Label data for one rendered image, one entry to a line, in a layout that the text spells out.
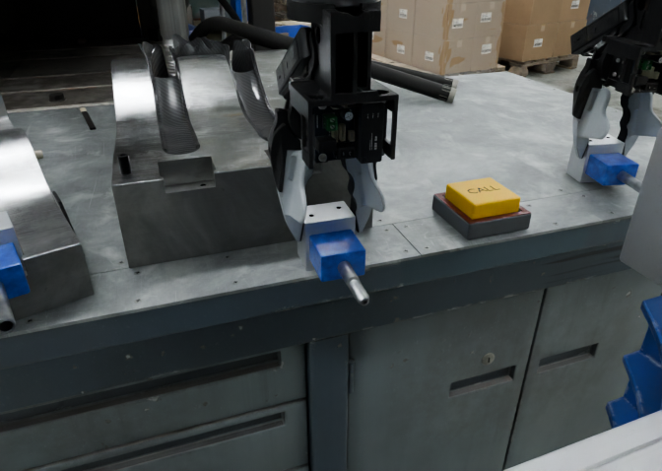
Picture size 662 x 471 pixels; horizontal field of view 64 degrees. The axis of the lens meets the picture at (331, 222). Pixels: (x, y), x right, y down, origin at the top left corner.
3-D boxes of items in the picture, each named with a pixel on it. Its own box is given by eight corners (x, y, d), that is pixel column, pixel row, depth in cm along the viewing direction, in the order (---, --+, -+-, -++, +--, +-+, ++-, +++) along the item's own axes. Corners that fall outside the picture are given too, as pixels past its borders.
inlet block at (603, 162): (663, 213, 62) (678, 170, 60) (625, 216, 62) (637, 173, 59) (598, 170, 74) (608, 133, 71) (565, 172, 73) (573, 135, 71)
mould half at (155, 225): (372, 228, 59) (377, 109, 53) (129, 268, 52) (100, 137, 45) (271, 108, 101) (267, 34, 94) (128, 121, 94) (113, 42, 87)
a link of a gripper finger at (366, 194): (374, 255, 48) (354, 166, 43) (353, 226, 53) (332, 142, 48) (405, 243, 48) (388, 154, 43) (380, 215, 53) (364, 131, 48)
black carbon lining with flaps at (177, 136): (304, 158, 59) (302, 72, 55) (157, 175, 55) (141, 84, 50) (246, 86, 88) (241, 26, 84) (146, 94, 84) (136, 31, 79)
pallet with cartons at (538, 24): (577, 68, 502) (595, -18, 467) (519, 79, 463) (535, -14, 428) (483, 48, 591) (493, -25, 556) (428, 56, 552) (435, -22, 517)
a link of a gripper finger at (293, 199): (279, 264, 45) (300, 164, 41) (266, 232, 50) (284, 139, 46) (313, 266, 46) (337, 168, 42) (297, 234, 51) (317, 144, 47)
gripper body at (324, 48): (305, 178, 40) (300, 8, 34) (281, 141, 47) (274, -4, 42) (398, 167, 42) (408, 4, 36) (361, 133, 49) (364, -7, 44)
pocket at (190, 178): (221, 206, 52) (217, 171, 50) (165, 214, 51) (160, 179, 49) (215, 188, 56) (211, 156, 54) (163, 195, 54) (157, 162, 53)
